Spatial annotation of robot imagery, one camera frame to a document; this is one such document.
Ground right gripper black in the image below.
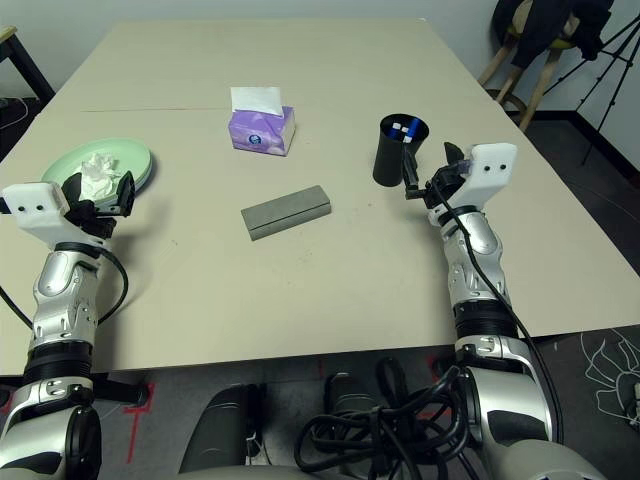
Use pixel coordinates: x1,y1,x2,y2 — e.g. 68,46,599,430
401,141,471,211

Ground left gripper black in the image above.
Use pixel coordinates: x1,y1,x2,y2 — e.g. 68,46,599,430
60,170,136,241

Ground white tissue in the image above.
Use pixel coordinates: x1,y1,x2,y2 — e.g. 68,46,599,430
74,153,124,201

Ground green plastic plate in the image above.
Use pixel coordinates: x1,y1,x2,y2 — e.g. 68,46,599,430
41,138,157,214

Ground grey glasses case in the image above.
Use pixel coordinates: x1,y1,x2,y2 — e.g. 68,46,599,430
240,185,333,243

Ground black plastic cup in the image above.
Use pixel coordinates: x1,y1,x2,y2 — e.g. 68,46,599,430
372,113,431,189

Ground wooden stool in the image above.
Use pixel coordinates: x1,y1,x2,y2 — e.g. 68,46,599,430
477,29,591,132

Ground beige side table black legs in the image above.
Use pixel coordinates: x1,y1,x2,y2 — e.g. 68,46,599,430
0,24,56,101

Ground purple tissue pack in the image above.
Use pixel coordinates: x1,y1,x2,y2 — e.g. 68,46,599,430
227,85,297,159

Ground yellow-green stool cushion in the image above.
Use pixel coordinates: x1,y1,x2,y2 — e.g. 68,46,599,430
507,22,576,51

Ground black tripod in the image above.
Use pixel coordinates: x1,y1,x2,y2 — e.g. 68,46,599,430
542,9,640,166

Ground dark grey robot left leg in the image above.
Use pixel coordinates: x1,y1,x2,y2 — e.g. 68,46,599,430
179,382,271,474

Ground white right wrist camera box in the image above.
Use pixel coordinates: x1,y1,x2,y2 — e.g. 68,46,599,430
452,142,518,209

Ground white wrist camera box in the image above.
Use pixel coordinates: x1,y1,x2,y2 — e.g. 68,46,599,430
452,142,518,209
0,180,71,246

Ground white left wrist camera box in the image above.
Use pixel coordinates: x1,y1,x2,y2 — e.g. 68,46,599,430
0,180,71,246

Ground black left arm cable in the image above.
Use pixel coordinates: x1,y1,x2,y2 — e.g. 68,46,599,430
0,247,130,331

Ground tangled black cable bundle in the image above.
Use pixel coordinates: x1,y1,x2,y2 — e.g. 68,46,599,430
292,357,471,480

